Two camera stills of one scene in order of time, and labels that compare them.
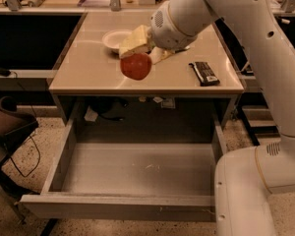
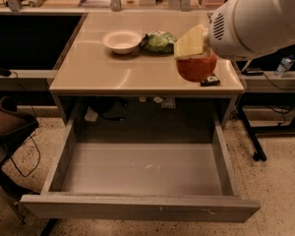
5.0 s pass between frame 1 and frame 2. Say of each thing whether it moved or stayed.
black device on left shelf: stayed
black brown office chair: stayed
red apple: moved
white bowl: stayed
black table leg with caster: stayed
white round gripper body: moved
